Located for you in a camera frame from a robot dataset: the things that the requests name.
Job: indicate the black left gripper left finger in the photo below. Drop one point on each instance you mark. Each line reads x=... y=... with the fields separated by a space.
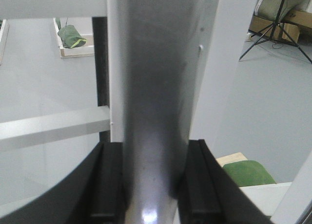
x=91 y=194

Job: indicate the white framed sliding glass door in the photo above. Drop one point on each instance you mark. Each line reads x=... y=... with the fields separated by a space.
x=26 y=132

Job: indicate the grey metal door handle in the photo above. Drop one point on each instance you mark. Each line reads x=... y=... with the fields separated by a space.
x=162 y=54

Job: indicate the white partition wall panel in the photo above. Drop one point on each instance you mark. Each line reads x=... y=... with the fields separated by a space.
x=289 y=202

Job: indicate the white wooden base frame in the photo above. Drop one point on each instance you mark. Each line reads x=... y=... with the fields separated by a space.
x=84 y=26

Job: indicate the green fabric sandbag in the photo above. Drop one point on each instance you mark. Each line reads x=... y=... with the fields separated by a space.
x=69 y=36

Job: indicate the light plywood base board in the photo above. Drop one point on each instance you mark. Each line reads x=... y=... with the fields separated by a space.
x=235 y=157

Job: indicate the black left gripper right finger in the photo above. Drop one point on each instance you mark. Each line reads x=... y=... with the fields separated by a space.
x=207 y=195

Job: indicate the pale green bag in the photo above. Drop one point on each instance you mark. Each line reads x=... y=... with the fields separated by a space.
x=268 y=9

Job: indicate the black tripod stand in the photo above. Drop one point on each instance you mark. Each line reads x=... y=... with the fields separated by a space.
x=275 y=24

